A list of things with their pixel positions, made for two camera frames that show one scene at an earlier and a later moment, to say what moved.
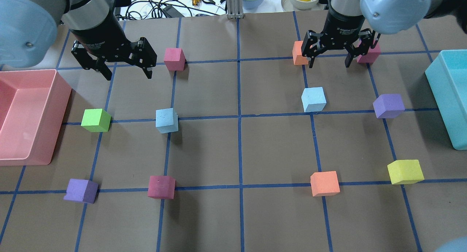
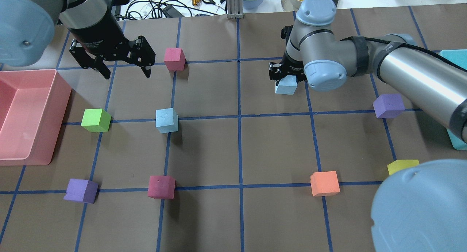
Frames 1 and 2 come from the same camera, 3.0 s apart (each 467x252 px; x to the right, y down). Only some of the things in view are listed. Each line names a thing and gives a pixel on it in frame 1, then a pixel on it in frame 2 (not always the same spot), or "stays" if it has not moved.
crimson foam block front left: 161,187 stays
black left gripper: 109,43 stays
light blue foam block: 166,120 stays
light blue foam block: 313,99 to 287,85
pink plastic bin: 34,105 stays
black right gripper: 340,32 to 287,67
